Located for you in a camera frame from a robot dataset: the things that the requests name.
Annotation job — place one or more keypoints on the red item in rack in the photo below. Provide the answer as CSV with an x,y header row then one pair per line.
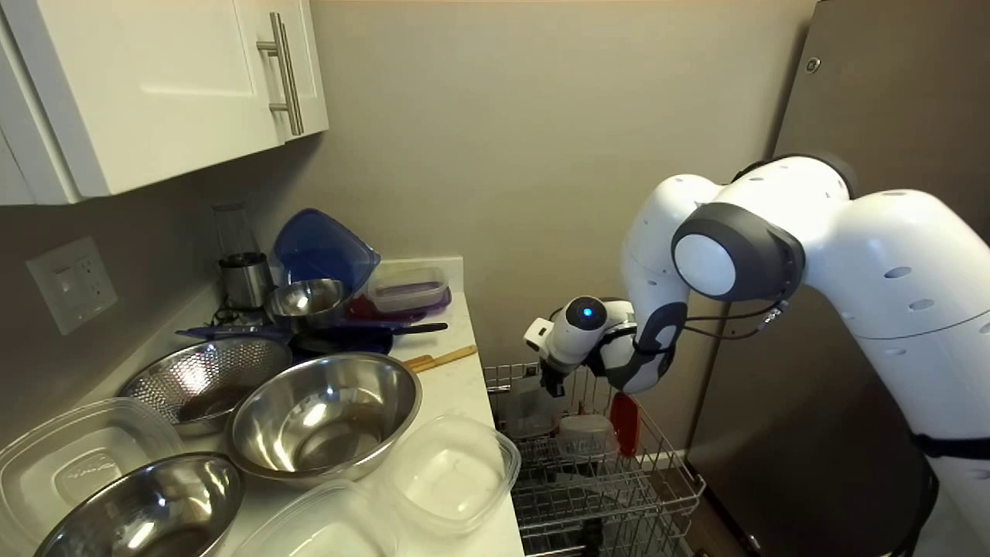
x,y
626,428

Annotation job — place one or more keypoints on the large steel mixing bowl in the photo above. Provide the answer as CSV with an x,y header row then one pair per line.
x,y
320,412

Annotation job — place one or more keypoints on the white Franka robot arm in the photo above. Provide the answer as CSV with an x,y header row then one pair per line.
x,y
907,268

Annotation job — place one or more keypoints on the wooden utensil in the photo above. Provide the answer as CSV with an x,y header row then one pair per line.
x,y
444,360

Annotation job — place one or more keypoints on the small steel bowl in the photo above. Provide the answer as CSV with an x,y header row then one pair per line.
x,y
303,298

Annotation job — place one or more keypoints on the stainless steel fridge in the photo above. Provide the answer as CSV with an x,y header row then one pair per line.
x,y
806,453

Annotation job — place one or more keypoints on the dark blue flat lid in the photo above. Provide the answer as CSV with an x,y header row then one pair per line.
x,y
232,331

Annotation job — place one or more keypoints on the blue plastic bowl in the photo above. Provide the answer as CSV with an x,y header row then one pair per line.
x,y
320,249

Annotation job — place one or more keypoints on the steel bowl rear left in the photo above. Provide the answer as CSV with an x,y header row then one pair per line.
x,y
206,376

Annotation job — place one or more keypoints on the white wall cabinet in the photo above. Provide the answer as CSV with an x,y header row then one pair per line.
x,y
157,81

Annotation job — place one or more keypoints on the clear square plastic container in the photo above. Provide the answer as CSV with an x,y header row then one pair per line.
x,y
444,481

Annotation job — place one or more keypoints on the clear container with purple lid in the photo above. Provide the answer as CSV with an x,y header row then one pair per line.
x,y
408,298

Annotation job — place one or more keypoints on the black frying pan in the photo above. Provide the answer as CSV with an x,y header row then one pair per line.
x,y
343,341

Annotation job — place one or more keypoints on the blue plastic plate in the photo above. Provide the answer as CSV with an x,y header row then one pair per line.
x,y
352,313

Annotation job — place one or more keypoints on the white cup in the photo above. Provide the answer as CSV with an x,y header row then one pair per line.
x,y
589,437

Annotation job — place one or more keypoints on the white wall outlet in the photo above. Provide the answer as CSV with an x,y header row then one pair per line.
x,y
69,285

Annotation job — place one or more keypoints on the large clear plastic container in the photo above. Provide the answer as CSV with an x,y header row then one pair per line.
x,y
64,466

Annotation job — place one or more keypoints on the steel cup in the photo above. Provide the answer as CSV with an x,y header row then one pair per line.
x,y
246,282

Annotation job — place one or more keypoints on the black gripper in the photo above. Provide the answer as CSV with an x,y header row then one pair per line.
x,y
555,376

